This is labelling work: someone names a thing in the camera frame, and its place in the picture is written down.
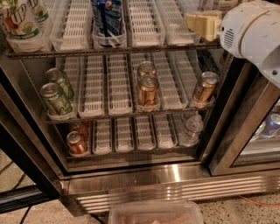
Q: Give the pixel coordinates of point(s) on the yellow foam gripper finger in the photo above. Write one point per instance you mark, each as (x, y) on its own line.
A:
(205, 23)

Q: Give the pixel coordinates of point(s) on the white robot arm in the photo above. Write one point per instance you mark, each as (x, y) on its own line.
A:
(249, 31)

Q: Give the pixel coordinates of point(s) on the white labelled bottle top right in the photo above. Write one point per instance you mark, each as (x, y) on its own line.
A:
(220, 5)

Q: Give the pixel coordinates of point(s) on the shelf tray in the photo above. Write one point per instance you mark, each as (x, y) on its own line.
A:
(123, 135)
(170, 94)
(145, 133)
(102, 137)
(172, 15)
(166, 137)
(91, 96)
(119, 95)

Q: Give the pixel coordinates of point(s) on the blue Pepsi plastic bottle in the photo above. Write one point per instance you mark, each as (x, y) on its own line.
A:
(108, 23)

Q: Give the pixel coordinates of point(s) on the clear water bottle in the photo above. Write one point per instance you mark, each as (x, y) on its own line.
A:
(193, 126)

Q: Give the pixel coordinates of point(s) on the stainless steel fridge cabinet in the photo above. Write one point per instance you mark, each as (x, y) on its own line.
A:
(92, 184)

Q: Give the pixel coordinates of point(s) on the closed right glass fridge door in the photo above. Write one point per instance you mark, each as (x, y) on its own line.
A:
(252, 99)

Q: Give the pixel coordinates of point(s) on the rear 7UP bottle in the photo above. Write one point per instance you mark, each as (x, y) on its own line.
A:
(40, 12)

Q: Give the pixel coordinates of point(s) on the open glass fridge door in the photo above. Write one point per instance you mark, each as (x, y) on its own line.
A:
(38, 183)

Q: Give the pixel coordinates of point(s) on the right gold soda can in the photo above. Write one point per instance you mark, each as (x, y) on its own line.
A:
(205, 87)

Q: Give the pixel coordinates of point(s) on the gold soda can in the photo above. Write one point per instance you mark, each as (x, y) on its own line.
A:
(205, 87)
(147, 91)
(146, 68)

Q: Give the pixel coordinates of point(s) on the rear gold soda can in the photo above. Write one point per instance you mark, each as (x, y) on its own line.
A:
(146, 68)

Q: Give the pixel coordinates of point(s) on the front gold soda can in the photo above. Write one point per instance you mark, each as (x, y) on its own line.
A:
(147, 91)

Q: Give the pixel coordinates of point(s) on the blue can behind right door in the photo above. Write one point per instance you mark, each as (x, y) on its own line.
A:
(271, 125)

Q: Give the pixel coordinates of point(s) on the rear green soda can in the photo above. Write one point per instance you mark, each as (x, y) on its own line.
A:
(59, 77)

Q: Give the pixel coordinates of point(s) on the green soda can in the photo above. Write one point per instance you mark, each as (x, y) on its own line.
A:
(59, 77)
(55, 99)

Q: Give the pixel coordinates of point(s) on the rear red soda can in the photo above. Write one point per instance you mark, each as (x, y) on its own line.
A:
(80, 127)

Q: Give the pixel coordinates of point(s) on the red soda can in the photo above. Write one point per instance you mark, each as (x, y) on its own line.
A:
(76, 143)
(80, 127)

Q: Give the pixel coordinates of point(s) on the front green soda can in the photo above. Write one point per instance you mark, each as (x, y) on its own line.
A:
(55, 99)

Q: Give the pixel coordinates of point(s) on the front red soda can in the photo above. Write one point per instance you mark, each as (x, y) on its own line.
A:
(76, 143)

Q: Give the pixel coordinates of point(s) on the clear plastic container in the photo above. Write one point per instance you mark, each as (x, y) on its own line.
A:
(156, 212)

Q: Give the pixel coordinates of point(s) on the middle wire shelf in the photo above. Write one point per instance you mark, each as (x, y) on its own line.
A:
(141, 113)

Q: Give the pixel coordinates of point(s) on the wire shelf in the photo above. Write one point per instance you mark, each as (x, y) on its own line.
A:
(141, 113)
(109, 51)

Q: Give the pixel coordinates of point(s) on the top wire shelf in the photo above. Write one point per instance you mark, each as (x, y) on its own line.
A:
(109, 51)

